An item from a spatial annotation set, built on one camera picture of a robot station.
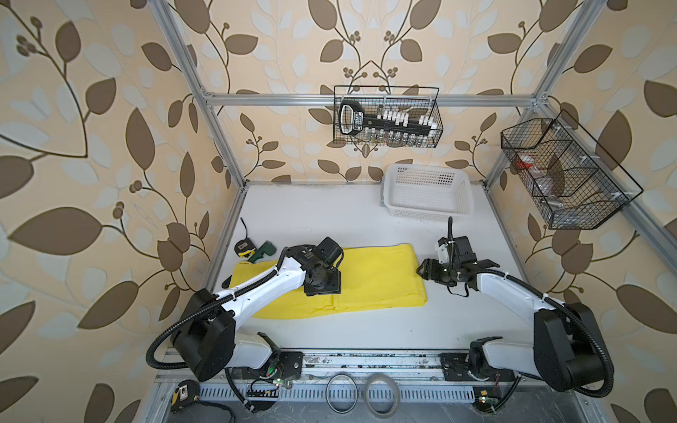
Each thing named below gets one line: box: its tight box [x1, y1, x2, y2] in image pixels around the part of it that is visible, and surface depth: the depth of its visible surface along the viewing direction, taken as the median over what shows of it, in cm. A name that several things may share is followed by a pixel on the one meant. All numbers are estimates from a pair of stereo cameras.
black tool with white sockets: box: [338, 100, 439, 136], surface depth 84 cm
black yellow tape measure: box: [170, 379, 201, 414], surface depth 69 cm
